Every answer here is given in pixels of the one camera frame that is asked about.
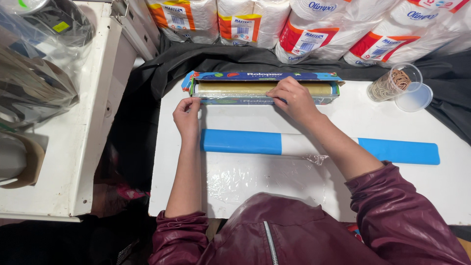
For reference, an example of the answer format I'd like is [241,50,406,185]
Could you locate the clear round plastic lid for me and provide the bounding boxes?
[394,82,434,113]

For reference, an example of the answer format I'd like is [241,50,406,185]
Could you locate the bunch of rubber bands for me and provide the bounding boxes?
[369,69,412,102]

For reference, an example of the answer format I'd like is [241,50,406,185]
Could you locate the person's left hand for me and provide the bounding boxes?
[172,97,202,143]

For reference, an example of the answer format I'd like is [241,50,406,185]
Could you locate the cling film roll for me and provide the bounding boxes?
[194,81,334,96]

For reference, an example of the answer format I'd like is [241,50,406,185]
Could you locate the white metal cabinet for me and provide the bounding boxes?
[0,0,162,223]

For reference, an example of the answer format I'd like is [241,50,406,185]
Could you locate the blue cling film box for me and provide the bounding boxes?
[181,71,346,106]

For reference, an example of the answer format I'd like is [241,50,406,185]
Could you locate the maroon jacket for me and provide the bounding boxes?
[148,160,471,265]

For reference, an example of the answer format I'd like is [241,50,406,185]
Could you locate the black cloth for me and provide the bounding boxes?
[94,34,471,218]

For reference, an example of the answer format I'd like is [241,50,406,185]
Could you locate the clear cling film sheet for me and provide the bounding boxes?
[191,96,330,208]

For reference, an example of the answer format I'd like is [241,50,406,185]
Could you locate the blue and white rolled sheet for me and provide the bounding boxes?
[200,128,441,166]

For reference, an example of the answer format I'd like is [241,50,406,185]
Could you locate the clear plastic cup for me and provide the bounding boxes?
[366,63,423,103]

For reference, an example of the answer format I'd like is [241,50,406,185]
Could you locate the brown cardboard piece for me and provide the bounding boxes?
[0,131,46,190]

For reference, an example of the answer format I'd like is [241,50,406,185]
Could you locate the paper towel pack orange label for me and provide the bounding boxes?
[145,0,220,45]
[216,0,292,50]

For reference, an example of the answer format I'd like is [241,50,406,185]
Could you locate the paper towel pack red label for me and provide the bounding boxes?
[275,0,391,65]
[342,0,471,68]

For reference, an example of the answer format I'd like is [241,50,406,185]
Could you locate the person's right hand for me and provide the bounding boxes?
[266,77,325,124]

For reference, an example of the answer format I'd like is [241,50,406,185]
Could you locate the heap of clear plastic bags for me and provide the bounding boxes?
[0,0,97,130]

